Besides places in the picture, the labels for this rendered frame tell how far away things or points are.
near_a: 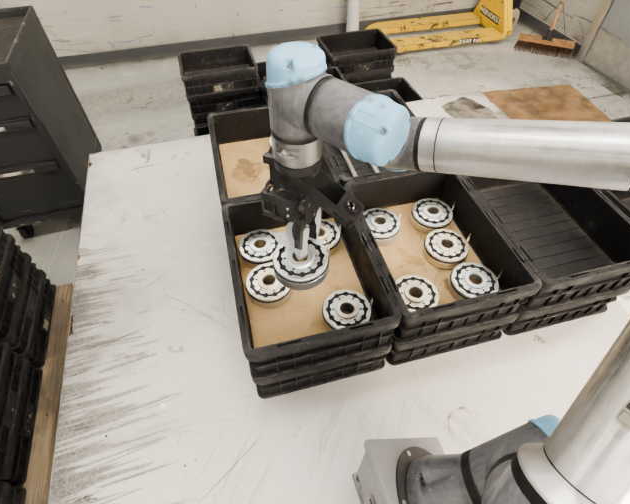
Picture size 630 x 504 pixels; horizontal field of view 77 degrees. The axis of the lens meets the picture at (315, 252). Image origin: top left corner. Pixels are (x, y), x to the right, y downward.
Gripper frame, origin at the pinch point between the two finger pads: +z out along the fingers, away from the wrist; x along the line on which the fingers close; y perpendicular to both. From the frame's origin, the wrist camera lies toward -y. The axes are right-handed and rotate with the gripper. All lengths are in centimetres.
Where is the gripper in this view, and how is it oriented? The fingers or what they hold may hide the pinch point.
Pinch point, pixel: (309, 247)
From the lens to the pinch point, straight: 74.1
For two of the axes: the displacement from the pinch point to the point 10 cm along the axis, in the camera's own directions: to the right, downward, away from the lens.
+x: -4.1, 6.9, -6.0
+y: -9.1, -3.2, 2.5
